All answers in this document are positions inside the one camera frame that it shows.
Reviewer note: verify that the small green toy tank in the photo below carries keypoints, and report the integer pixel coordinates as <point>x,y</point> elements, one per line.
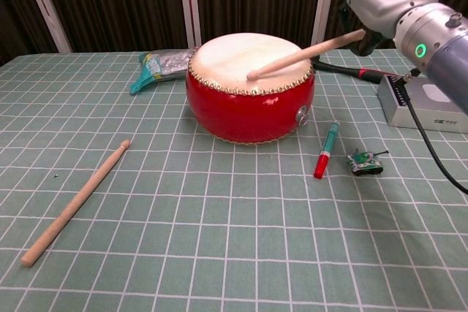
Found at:
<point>363,164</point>

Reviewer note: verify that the silver earbuds box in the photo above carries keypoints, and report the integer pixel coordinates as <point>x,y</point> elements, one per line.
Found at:
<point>400,114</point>

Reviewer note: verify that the green marker with red cap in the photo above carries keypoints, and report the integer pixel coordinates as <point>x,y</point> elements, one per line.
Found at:
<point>326,151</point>

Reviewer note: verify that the green checked tablecloth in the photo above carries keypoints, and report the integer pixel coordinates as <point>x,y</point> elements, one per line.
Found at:
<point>219,235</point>

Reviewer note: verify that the wooden drumstick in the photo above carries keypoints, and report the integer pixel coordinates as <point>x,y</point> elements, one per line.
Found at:
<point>307,54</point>
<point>73,206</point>

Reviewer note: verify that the teal silver snack bag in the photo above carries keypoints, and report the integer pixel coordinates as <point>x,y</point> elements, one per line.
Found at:
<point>164,65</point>

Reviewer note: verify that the white screen frame post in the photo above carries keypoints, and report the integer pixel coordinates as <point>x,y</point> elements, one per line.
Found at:
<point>324,5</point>
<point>47,12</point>
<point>189,5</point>

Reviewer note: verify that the red drum with white skin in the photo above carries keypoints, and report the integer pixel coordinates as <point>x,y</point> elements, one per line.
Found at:
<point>248,111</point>

